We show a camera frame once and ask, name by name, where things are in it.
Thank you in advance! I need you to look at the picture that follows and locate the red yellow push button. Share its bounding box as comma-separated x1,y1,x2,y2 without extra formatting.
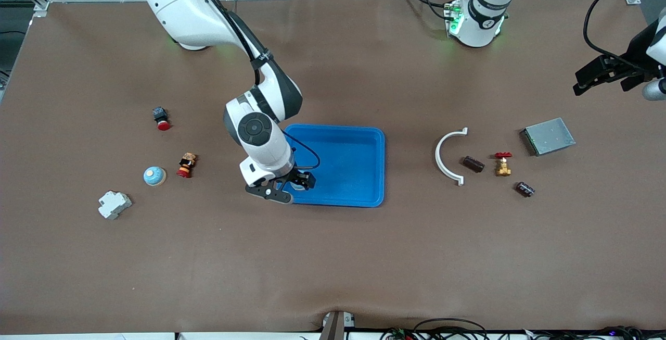
176,153,198,179

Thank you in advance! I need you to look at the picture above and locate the white semicircular pipe clamp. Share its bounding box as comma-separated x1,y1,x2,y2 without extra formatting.
435,128,468,186

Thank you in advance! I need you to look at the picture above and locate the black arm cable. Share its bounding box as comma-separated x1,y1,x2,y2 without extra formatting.
583,0,657,65
284,131,321,170

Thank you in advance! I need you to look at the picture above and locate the black cable bundle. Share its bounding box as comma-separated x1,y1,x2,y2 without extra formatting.
526,325,666,340

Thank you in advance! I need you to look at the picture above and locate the silver metal module box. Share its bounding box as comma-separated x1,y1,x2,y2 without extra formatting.
520,117,577,157

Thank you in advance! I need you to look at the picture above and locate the brown table cover sheet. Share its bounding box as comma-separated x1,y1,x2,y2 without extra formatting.
0,0,666,335

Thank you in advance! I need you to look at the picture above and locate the red button black base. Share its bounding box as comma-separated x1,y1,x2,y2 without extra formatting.
152,107,172,131

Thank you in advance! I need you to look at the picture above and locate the brass valve red handle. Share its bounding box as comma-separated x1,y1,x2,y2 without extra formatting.
494,152,513,177

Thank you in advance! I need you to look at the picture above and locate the blue plastic tray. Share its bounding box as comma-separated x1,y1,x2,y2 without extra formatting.
276,124,386,208

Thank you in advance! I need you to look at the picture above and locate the white circuit breaker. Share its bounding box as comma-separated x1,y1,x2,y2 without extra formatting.
98,190,133,220

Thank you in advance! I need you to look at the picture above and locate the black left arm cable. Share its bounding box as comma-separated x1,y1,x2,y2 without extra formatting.
583,0,657,65

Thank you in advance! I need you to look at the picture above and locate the black looped cable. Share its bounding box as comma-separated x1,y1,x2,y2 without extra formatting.
414,318,490,340

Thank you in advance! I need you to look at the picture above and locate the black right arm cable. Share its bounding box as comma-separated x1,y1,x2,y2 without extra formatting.
284,131,321,170

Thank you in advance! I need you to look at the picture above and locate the metal edge bracket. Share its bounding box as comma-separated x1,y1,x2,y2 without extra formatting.
320,310,357,340

